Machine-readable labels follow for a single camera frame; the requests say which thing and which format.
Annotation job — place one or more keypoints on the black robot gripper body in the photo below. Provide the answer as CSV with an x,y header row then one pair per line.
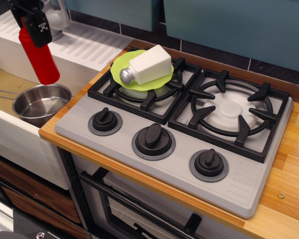
x,y
29,6

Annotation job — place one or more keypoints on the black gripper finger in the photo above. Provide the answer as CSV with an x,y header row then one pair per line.
x,y
38,28
18,14

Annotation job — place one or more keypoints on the red ketchup squeeze bottle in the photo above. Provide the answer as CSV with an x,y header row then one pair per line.
x,y
40,58

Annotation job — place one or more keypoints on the white salt shaker silver cap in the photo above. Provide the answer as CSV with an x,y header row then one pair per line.
x,y
146,66

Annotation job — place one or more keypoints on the white toy sink unit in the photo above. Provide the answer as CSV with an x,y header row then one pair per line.
x,y
79,54

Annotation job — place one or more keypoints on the stainless steel pot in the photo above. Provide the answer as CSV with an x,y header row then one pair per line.
x,y
35,106

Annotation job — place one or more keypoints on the light green plastic plate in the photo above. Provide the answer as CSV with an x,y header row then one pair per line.
x,y
154,83

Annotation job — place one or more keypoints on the grey toy faucet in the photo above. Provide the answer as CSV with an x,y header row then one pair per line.
x,y
58,18

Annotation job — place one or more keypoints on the white left burner cap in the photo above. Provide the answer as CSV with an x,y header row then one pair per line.
x,y
139,96

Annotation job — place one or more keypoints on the white burner cap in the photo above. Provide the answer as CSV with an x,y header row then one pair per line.
x,y
229,106
139,96

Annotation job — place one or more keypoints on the black left stove knob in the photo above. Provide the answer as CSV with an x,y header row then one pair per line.
x,y
105,122

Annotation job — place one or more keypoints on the black stove knob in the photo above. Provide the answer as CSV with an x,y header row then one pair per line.
x,y
153,143
209,166
105,122

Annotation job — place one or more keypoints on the black left burner grate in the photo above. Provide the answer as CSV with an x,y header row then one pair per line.
x,y
156,104

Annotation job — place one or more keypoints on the black burner grate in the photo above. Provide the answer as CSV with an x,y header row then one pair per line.
x,y
156,104
254,144

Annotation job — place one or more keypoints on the wooden drawer front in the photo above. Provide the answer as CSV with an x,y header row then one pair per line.
x,y
41,199

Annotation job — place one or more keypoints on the black middle stove knob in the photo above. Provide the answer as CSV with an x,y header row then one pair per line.
x,y
153,143

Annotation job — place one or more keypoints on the grey toy stove top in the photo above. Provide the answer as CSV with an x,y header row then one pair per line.
x,y
239,192

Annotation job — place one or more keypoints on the black right burner grate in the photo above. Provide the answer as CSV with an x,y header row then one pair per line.
x,y
254,144

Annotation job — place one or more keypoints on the white right burner cap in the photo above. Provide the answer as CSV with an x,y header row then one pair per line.
x,y
229,106

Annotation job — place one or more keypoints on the black right stove knob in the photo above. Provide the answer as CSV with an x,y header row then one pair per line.
x,y
209,166

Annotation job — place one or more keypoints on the toy oven door black handle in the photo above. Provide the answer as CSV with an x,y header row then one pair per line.
x,y
96,181

